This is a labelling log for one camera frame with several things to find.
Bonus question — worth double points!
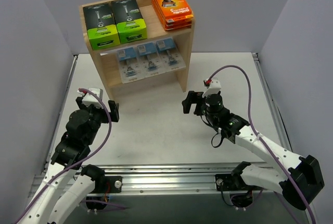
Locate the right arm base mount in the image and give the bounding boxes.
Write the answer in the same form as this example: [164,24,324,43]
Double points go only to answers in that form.
[214,173,261,192]

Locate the blue razor blister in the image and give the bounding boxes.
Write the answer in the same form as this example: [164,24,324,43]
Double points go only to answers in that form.
[117,47,145,84]
[137,42,165,78]
[156,38,186,72]

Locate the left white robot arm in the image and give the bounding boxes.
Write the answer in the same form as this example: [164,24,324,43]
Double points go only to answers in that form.
[16,92,119,223]

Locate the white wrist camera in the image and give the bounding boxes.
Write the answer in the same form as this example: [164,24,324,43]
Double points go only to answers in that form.
[77,88,103,108]
[202,77,221,98]

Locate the wooden two-tier shelf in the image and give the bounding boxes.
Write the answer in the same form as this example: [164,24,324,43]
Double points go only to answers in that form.
[79,0,196,101]

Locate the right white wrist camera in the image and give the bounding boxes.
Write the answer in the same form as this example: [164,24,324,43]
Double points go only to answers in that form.
[202,77,221,98]

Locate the second left white arm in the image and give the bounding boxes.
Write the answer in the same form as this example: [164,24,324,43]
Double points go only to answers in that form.
[48,94,122,223]

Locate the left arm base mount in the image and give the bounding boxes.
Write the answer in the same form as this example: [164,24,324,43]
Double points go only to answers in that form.
[80,165,122,194]

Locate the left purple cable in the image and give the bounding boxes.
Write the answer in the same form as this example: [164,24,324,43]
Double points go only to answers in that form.
[12,88,113,223]

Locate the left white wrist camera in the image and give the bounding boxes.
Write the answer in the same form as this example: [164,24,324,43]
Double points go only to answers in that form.
[77,88,103,108]

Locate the orange Fusion box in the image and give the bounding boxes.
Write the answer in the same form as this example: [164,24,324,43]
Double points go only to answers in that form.
[163,22,192,31]
[153,0,193,23]
[164,18,192,28]

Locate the green black razor box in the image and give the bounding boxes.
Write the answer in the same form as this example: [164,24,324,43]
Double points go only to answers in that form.
[111,0,147,44]
[83,3,121,51]

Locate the aluminium frame rail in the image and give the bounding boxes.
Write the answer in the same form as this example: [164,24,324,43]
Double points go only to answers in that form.
[28,163,311,197]

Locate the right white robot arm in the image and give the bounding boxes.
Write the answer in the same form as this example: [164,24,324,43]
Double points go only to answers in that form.
[182,91,325,210]

